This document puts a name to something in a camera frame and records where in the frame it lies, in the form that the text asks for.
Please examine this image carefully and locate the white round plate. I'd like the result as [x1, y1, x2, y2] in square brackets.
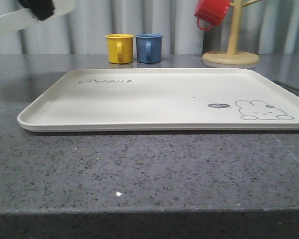
[0, 0, 75, 36]

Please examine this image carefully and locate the blue mug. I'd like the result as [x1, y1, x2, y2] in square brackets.
[136, 34, 163, 64]

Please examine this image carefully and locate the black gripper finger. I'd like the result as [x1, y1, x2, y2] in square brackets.
[18, 0, 55, 21]

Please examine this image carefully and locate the red mug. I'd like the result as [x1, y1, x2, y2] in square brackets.
[194, 0, 231, 31]

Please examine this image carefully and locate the wooden mug tree stand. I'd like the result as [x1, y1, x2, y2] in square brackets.
[202, 0, 260, 65]

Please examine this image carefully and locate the silver metal chopstick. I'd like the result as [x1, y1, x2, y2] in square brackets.
[273, 81, 299, 96]

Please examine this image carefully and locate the cream rabbit print tray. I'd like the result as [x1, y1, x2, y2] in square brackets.
[17, 68, 299, 132]

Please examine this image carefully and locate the yellow mug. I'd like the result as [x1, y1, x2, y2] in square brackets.
[105, 34, 134, 64]

